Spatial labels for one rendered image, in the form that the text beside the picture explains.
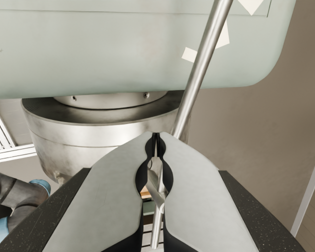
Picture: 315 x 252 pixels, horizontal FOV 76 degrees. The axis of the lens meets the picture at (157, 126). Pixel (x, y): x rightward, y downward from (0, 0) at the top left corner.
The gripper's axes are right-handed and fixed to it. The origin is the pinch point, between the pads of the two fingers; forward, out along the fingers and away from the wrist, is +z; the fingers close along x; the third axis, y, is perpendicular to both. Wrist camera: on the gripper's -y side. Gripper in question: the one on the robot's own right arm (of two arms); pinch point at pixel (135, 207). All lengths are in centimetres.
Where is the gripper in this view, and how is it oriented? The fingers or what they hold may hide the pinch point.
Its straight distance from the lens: 61.9
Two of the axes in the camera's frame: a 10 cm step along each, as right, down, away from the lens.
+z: 9.8, -0.8, 1.8
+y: -0.2, 8.8, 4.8
